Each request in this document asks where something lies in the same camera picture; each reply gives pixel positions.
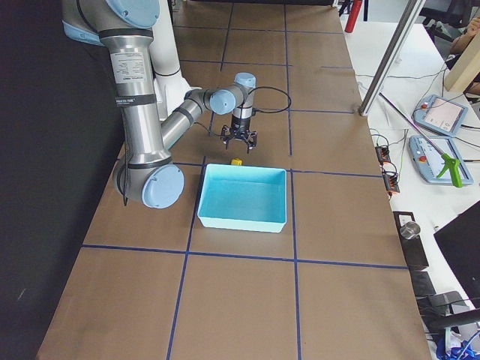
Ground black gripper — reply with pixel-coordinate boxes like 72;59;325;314
220;116;257;154

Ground yellow beetle toy car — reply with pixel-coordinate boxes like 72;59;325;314
230;158;243;166

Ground person forearm in background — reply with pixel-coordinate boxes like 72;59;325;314
449;17;479;55

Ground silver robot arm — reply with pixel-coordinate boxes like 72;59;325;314
62;0;257;209

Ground light blue plastic bin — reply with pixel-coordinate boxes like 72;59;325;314
197;163;287;233

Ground orange black connector block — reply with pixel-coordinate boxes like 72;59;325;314
375;145;400;197

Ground red fire extinguisher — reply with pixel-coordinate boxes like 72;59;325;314
344;0;363;33

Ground small metal cup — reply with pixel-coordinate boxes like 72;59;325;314
399;221;421;240

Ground lower teach pendant tablet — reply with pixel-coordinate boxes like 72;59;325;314
409;135;474;186

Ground teach pendant tablet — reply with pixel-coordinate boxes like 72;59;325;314
413;94;468;137
409;135;474;186

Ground upper teach pendant tablet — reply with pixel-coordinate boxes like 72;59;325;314
413;94;468;137

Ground black box under cup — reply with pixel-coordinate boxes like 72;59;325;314
393;211;429;271

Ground wooden board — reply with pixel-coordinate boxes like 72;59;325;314
445;34;480;92

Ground black monitor edge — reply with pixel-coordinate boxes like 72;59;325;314
434;202;480;307

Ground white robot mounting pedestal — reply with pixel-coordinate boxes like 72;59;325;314
149;0;191;122

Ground green handled grabber tool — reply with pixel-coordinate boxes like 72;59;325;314
378;92;464;188

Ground aluminium frame post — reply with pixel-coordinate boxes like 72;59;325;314
358;0;425;116

